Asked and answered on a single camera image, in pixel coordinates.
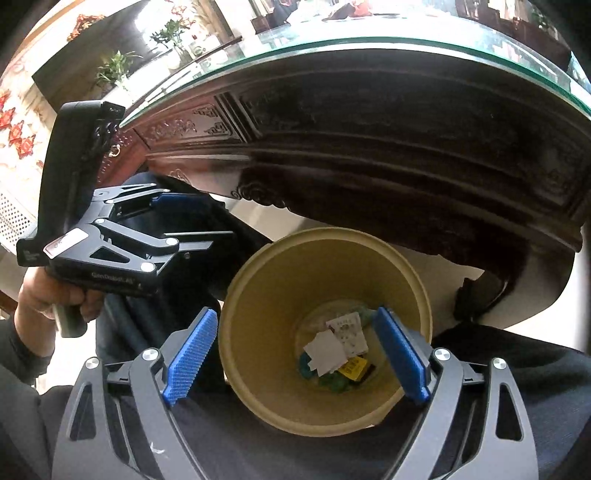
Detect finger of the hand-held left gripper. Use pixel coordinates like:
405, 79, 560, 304
92, 219, 236, 274
92, 184, 209, 219

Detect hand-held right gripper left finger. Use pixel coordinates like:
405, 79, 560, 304
52, 307, 220, 480

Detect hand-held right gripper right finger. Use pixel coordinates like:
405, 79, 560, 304
372, 305, 541, 480

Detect white printed card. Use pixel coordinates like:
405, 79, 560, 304
325, 311, 368, 358

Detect white paper piece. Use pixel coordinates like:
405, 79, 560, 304
302, 330, 349, 377

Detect beige plastic trash bin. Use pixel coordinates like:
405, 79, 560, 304
218, 227, 434, 437

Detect person's left forearm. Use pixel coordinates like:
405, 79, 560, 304
0, 318, 54, 395

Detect person's left hand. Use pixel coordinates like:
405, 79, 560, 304
14, 265, 107, 344

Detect white perforated panel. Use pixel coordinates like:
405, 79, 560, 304
0, 189, 38, 250

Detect black flat television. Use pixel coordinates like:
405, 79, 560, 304
31, 21, 160, 103

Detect green plant in vase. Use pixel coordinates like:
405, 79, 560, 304
150, 18, 195, 65

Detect glass-topped wooden coffee table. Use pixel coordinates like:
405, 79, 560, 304
117, 28, 591, 319

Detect red paper wall decorations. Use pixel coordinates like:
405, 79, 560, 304
0, 88, 38, 160

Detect red wall ornament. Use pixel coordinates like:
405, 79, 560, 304
67, 13, 107, 42

